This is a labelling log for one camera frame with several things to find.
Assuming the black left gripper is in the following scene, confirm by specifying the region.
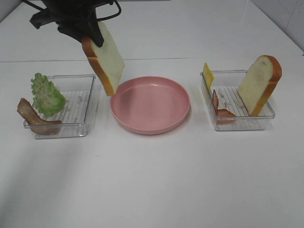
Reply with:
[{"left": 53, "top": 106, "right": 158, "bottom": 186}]
[{"left": 29, "top": 0, "right": 104, "bottom": 47}]

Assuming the bread slice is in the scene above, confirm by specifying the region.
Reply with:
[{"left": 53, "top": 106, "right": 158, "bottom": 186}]
[
  {"left": 237, "top": 55, "right": 282, "bottom": 116},
  {"left": 82, "top": 21, "right": 125, "bottom": 96}
]

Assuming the green lettuce leaf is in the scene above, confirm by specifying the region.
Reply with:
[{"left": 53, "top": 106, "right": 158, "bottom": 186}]
[{"left": 31, "top": 73, "right": 66, "bottom": 116}]

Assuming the bacon strip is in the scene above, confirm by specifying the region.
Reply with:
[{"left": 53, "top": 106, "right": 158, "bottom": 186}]
[
  {"left": 212, "top": 90, "right": 236, "bottom": 124},
  {"left": 17, "top": 98, "right": 62, "bottom": 135}
]

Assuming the yellow cheese slice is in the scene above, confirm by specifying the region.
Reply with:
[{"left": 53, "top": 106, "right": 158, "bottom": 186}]
[{"left": 203, "top": 62, "right": 214, "bottom": 90}]

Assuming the clear left plastic tray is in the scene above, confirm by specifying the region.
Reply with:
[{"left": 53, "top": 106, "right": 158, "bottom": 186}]
[{"left": 23, "top": 75, "right": 101, "bottom": 139}]

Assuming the clear plastic tray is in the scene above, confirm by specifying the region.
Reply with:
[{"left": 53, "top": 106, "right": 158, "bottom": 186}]
[
  {"left": 23, "top": 75, "right": 101, "bottom": 139},
  {"left": 200, "top": 70, "right": 276, "bottom": 131}
]

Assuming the pink round plate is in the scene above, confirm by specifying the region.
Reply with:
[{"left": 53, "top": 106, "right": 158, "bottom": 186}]
[{"left": 110, "top": 76, "right": 190, "bottom": 135}]

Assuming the clear right plastic tray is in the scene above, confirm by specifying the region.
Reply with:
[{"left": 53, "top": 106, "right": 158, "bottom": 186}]
[{"left": 200, "top": 70, "right": 276, "bottom": 131}]

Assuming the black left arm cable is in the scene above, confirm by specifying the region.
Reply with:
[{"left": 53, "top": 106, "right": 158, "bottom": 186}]
[{"left": 21, "top": 0, "right": 122, "bottom": 22}]

